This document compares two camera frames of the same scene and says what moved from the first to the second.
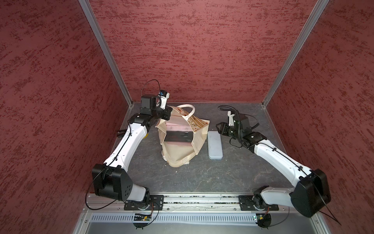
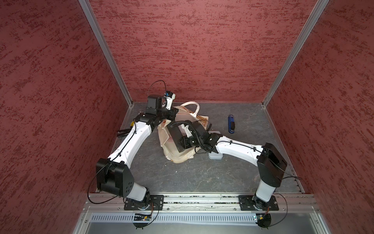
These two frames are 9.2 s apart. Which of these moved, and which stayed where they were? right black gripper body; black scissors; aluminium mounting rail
Moved: right black gripper body
Stayed: aluminium mounting rail; black scissors
